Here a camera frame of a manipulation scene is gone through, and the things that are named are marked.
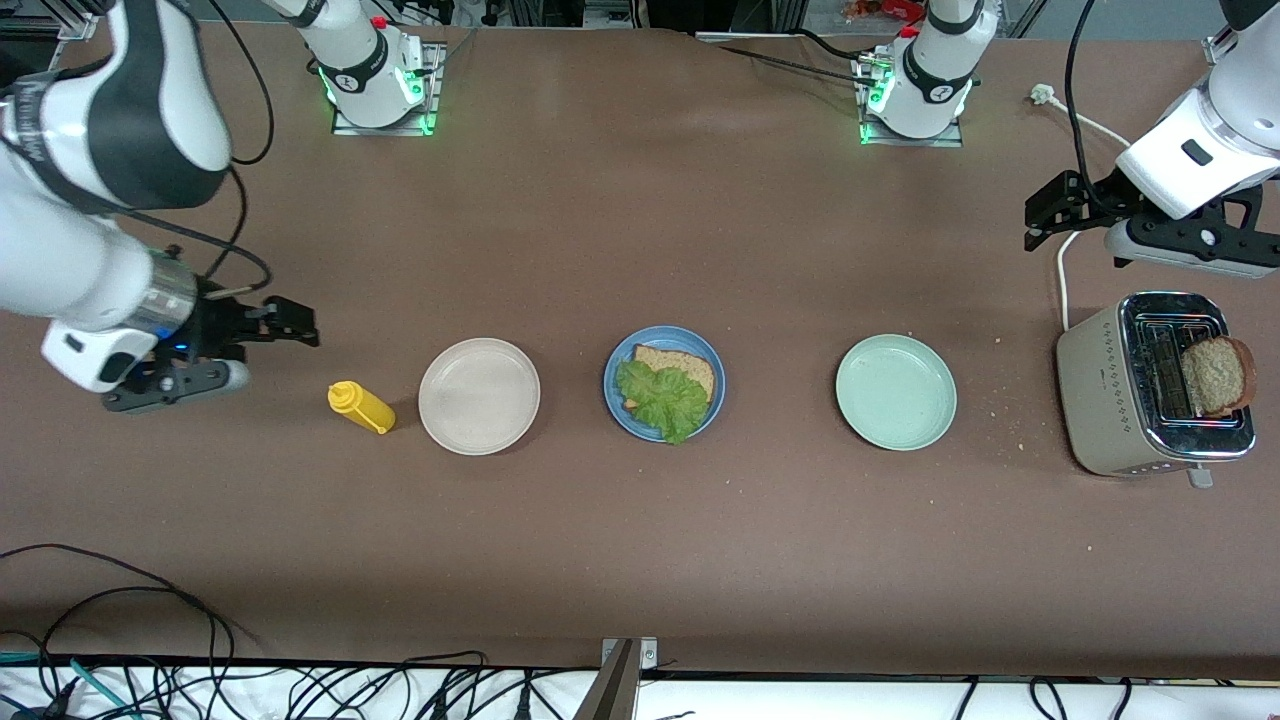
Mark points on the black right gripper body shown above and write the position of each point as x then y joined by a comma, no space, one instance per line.
217,322

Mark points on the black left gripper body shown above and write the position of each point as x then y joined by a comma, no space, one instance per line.
1097,193

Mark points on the yellow mustard squeeze bottle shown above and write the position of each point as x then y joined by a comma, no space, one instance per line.
362,408

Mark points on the green lettuce leaf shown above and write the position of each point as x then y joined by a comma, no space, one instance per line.
660,400

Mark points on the brown bread slice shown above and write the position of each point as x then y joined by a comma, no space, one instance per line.
690,365
1215,378

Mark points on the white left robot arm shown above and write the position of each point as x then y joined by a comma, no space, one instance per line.
930,70

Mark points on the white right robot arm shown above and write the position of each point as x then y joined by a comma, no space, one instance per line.
130,130

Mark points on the beige round plate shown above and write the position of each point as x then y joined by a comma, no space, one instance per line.
479,397

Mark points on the light green round plate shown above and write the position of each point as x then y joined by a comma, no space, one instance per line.
896,392

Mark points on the blue round plate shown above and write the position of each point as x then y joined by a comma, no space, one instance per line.
625,422

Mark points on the beige chrome toaster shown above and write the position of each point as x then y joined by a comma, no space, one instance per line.
1095,400

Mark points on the red packet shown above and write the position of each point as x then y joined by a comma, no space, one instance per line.
880,10

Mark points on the grey aluminium profile leg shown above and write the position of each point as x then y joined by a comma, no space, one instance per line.
610,692

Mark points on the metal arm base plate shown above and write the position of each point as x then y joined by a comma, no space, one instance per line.
950,141
432,90

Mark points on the aluminium frame rail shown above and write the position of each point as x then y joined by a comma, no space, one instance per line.
1218,50

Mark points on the metal frame piece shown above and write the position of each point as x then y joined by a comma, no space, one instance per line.
655,15

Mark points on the silver metal table bracket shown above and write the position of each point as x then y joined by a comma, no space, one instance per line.
648,655

